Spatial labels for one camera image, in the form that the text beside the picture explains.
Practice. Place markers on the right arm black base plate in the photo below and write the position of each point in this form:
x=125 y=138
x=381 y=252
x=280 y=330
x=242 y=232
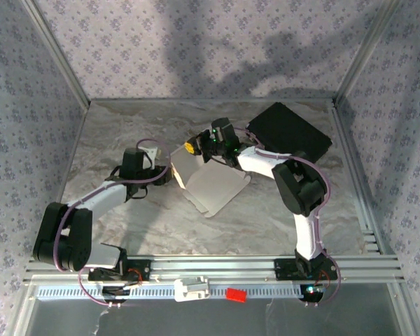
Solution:
x=283 y=269

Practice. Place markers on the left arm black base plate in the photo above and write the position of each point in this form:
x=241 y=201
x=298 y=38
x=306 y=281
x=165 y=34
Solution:
x=143 y=269

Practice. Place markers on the long aluminium frame rail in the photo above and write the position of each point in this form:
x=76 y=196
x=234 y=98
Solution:
x=213 y=266

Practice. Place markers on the white plastic bracket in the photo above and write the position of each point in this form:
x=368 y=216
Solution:
x=187 y=292

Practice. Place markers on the red plastic block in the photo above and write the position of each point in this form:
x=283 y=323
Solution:
x=236 y=295

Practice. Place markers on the aluminium frame post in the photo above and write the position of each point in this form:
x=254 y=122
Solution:
x=367 y=52
x=62 y=59

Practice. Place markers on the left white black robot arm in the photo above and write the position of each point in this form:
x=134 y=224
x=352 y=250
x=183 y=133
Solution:
x=101 y=197

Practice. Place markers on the white paper box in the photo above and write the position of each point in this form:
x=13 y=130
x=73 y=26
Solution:
x=213 y=189

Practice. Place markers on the aluminium side rail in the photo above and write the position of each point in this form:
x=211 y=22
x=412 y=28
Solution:
x=70 y=157
x=360 y=175

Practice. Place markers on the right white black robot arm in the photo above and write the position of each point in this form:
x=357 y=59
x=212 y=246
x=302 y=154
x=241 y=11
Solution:
x=308 y=234

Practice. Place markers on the black controller board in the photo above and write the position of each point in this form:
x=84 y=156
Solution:
x=113 y=292
x=313 y=292

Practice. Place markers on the black case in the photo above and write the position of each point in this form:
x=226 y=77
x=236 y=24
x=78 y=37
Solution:
x=290 y=129

